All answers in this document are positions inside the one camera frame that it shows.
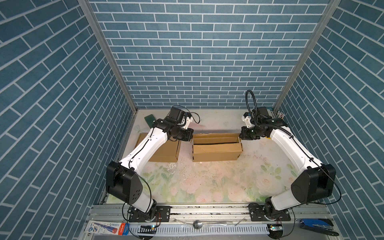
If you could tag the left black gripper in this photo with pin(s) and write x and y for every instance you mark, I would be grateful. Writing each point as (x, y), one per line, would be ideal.
(188, 136)

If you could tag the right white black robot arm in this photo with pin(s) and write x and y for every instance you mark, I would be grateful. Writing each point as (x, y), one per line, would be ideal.
(315, 180)

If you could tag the metal spoon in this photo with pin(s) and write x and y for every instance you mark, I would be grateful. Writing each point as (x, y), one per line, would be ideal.
(197, 224)

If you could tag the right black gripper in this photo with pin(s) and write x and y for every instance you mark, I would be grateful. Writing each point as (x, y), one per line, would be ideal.
(243, 135)

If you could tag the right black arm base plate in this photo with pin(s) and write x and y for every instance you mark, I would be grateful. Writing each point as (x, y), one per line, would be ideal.
(260, 213)

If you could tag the pens in cup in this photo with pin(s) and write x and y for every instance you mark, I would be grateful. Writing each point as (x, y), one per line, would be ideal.
(280, 115)

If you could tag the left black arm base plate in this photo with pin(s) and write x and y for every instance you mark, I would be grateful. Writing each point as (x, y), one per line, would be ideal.
(158, 213)

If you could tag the white blue product package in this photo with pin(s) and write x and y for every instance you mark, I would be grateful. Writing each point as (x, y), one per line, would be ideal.
(107, 228)

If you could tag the blue black pliers tool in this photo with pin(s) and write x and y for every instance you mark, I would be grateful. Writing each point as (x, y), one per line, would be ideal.
(321, 226)

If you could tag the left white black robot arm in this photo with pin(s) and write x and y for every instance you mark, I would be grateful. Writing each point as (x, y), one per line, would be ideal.
(123, 179)

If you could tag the cardboard box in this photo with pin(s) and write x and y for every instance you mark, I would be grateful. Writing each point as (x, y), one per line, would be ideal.
(216, 147)
(167, 153)

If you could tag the white slotted cable duct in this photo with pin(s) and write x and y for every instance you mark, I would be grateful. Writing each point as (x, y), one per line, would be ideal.
(182, 230)

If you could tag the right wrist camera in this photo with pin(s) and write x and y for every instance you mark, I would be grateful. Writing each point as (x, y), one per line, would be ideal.
(246, 118)

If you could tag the green rectangular sponge block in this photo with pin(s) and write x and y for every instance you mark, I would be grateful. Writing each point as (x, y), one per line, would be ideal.
(150, 120)

